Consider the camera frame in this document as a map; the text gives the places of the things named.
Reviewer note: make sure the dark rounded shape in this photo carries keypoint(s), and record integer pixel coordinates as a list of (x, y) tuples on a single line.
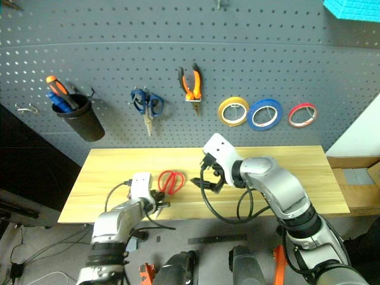
[(246, 265), (178, 270)]

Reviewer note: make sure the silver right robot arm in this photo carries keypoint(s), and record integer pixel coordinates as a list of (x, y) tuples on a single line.
[(285, 193)]

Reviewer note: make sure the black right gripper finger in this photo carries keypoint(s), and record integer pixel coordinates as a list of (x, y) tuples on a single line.
[(219, 184), (202, 183)]

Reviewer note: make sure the orange bracket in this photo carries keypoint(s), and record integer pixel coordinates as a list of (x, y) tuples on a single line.
[(279, 264), (147, 273)]

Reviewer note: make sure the teal foam block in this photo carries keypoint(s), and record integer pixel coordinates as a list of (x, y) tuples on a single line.
[(353, 9)]

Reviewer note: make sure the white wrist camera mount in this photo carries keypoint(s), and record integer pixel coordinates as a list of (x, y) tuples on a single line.
[(140, 185), (222, 151)]

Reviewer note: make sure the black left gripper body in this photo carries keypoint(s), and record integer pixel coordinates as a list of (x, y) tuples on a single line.
[(153, 200)]

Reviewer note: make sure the hanging metal tool tip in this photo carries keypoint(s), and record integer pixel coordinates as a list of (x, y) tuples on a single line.
[(218, 3)]

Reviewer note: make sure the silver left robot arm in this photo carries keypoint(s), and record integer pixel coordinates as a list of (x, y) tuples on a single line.
[(118, 225)]

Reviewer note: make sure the black cabinet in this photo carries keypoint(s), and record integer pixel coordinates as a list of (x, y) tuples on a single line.
[(26, 166)]

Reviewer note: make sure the black flat strip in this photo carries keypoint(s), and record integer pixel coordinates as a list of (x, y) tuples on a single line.
[(217, 239)]

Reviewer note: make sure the orange and black screwdriver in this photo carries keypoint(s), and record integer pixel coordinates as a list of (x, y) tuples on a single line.
[(60, 90)]

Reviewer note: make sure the red tape roll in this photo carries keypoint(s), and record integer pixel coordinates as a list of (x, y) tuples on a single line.
[(294, 110)]

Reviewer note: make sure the brown cardboard box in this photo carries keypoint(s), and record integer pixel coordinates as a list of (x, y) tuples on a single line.
[(356, 190)]

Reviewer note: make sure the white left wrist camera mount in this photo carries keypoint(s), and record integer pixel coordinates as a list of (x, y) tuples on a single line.
[(140, 185)]

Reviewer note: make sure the orange and black pliers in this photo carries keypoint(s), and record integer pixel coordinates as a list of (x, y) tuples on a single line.
[(194, 86)]

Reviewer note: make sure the black plastic cup holder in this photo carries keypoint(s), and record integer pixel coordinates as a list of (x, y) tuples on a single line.
[(84, 121)]

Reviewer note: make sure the blue tape roll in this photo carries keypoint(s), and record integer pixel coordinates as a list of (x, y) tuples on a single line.
[(255, 108)]

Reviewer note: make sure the white panel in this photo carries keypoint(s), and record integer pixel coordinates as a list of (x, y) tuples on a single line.
[(359, 133)]

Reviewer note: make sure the grey metal pegboard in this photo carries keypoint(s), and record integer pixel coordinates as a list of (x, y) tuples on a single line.
[(124, 50)]

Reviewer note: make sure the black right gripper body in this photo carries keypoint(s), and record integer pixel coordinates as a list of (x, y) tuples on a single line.
[(214, 169)]

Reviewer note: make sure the yellow tape roll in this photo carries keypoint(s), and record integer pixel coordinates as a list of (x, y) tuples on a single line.
[(225, 104)]

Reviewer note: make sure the small black pegboard hook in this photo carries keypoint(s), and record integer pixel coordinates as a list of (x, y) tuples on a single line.
[(92, 92)]

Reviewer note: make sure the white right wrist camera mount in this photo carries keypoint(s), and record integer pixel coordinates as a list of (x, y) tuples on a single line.
[(222, 151)]

